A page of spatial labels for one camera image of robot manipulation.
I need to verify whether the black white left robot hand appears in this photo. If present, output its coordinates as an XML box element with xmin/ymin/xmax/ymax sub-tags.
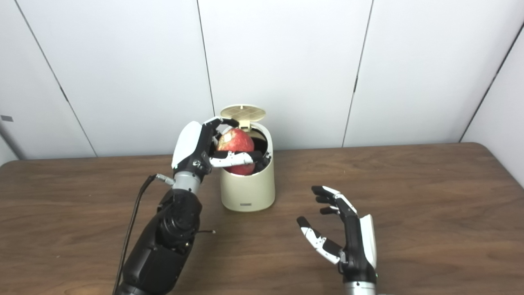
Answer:
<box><xmin>171</xmin><ymin>116</ymin><xmax>267</xmax><ymax>183</ymax></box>

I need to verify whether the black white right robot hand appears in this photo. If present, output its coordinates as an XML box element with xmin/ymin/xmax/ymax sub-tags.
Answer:
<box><xmin>297</xmin><ymin>186</ymin><xmax>378</xmax><ymax>284</ymax></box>

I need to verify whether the red apple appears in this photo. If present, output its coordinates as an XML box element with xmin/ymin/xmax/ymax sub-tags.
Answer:
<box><xmin>216</xmin><ymin>128</ymin><xmax>255</xmax><ymax>176</ymax></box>

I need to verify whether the round cream bin lid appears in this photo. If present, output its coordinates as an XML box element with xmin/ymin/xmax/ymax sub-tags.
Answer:
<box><xmin>220</xmin><ymin>104</ymin><xmax>267</xmax><ymax>132</ymax></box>

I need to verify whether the black bin liner bag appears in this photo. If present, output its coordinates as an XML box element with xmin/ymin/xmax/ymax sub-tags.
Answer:
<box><xmin>250</xmin><ymin>131</ymin><xmax>273</xmax><ymax>172</ymax></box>

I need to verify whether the cream-colored bin body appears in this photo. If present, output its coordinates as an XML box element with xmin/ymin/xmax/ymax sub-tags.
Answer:
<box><xmin>219</xmin><ymin>122</ymin><xmax>276</xmax><ymax>212</ymax></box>

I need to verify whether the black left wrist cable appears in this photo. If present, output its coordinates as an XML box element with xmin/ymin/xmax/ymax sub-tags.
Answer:
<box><xmin>113</xmin><ymin>174</ymin><xmax>176</xmax><ymax>295</ymax></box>

